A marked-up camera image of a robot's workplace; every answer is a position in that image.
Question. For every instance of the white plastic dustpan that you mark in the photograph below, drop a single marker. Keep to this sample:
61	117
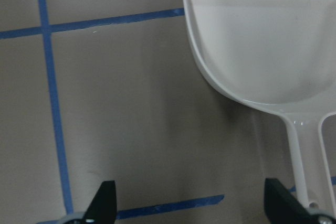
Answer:
276	56

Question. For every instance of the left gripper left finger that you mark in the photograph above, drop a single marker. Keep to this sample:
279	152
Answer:
103	207

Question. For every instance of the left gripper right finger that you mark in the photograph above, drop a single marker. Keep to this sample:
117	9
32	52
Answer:
281	207

